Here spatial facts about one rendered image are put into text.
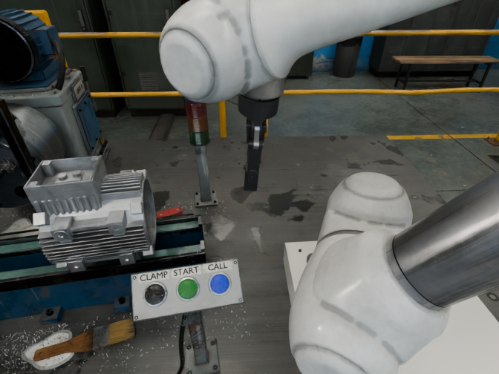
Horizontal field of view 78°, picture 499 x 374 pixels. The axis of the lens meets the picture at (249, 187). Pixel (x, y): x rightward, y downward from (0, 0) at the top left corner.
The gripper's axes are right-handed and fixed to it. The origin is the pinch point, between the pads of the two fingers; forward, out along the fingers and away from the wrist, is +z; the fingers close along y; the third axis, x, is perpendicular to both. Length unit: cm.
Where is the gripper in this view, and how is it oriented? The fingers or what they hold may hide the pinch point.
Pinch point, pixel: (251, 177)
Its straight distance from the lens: 69.3
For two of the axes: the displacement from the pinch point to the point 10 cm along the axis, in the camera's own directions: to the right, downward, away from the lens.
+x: -10.0, -0.6, -0.4
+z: -0.7, 7.4, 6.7
